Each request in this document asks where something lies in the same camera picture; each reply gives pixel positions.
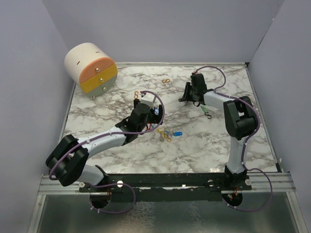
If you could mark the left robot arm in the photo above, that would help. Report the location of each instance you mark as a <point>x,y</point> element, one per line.
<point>67,162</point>

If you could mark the round three-drawer storage box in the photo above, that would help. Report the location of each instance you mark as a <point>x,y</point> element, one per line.
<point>91,69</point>

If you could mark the aluminium rail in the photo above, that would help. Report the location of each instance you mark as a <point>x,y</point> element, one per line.
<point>277,182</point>

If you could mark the blue key tag right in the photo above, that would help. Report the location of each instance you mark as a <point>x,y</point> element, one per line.
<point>177,133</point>

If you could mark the green key tag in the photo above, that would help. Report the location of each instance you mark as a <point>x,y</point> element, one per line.
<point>204,109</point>

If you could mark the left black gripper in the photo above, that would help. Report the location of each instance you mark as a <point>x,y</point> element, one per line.
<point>156,119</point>

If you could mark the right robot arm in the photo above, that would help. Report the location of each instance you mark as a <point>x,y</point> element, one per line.
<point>241,119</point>

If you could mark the orange blue carabiner cluster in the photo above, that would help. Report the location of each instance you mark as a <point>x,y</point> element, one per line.
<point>167,136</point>

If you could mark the black mounting base bar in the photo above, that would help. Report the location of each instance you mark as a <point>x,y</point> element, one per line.
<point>167,187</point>

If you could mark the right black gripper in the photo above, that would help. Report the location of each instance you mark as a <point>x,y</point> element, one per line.
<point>186,96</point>

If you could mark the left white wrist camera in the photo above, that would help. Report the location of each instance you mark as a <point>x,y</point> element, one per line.
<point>148,99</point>

